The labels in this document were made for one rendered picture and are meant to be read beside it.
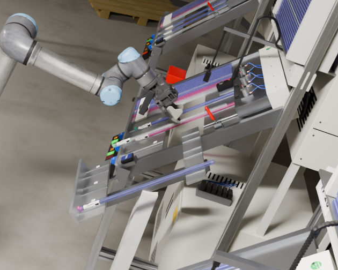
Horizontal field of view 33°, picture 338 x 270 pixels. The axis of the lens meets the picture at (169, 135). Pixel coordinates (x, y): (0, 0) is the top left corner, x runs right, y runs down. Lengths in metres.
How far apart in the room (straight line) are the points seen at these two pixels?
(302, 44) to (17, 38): 0.99
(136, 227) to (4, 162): 1.44
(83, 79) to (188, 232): 0.82
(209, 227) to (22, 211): 1.11
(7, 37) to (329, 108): 1.19
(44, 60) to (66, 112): 2.05
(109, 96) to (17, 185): 1.35
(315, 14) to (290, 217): 1.05
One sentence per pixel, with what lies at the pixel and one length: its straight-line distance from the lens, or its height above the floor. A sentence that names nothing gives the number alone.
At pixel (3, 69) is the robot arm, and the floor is 0.98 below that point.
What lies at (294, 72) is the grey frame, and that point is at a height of 1.36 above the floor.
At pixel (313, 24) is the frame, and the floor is 1.54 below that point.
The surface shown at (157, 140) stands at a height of 0.83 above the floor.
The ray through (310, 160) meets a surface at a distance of 2.32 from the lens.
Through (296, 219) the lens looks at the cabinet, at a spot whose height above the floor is 0.62.
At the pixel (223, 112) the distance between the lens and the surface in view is 2.39.
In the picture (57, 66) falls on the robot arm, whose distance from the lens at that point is 2.10.
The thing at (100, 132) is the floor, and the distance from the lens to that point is 4.01.
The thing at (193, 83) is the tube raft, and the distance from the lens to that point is 2.79.
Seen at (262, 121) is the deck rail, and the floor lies 1.12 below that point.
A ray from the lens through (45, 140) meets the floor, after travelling 3.76.
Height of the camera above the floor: 1.99
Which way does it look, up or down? 28 degrees down
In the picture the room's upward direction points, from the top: 21 degrees clockwise
